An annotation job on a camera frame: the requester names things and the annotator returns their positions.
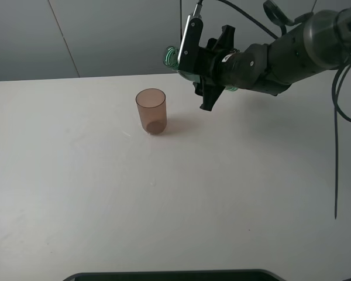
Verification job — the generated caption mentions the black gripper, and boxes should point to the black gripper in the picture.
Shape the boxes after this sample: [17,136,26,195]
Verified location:
[192,25,292,112]

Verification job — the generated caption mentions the green transparent water bottle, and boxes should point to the green transparent water bottle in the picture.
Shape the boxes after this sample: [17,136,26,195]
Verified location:
[163,38,239,96]

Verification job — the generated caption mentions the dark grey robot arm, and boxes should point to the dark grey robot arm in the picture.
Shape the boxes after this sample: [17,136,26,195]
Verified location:
[183,1,351,111]

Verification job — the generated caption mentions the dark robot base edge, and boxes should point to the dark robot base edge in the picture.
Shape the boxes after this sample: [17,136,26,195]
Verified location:
[66,269,282,281]

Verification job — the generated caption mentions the pink transparent plastic cup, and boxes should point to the pink transparent plastic cup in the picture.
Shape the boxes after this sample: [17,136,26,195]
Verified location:
[135,88,167,135]

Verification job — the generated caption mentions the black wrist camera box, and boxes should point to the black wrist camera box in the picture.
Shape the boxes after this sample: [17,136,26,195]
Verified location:
[177,15,204,83]

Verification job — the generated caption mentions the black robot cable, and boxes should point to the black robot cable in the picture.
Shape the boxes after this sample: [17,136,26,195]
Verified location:
[216,0,351,220]

